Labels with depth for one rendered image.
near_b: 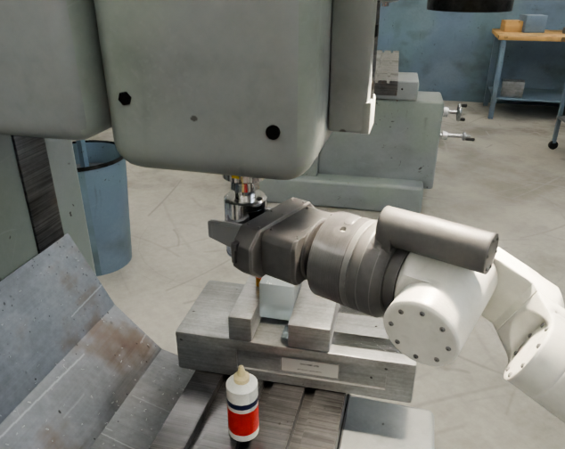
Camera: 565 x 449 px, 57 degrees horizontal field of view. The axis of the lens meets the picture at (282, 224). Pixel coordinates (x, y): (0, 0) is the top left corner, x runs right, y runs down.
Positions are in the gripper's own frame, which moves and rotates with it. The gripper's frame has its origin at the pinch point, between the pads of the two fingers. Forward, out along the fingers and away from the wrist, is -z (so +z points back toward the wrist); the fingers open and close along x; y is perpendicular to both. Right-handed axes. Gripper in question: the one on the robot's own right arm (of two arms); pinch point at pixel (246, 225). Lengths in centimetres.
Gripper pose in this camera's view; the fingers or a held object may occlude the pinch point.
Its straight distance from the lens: 58.6
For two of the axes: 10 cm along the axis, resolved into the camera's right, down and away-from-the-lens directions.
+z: 8.1, 2.5, -5.3
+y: 0.1, 9.0, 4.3
